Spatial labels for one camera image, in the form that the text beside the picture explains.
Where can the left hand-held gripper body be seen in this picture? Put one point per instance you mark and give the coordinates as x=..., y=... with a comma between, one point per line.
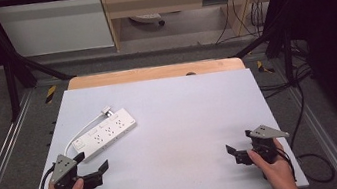
x=62, y=168

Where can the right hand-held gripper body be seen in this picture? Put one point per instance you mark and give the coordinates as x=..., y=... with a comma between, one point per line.
x=265, y=137

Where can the person's right hand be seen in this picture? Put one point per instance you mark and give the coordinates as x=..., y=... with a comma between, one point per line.
x=278, y=177

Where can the white power plug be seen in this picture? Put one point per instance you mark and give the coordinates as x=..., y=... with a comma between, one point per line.
x=107, y=111

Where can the light wooden table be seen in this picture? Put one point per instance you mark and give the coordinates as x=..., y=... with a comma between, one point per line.
x=140, y=75

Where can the white cabinet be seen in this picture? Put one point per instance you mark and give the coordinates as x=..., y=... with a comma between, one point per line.
x=55, y=25

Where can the small white power strip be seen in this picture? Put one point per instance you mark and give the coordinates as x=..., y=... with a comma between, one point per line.
x=146, y=18

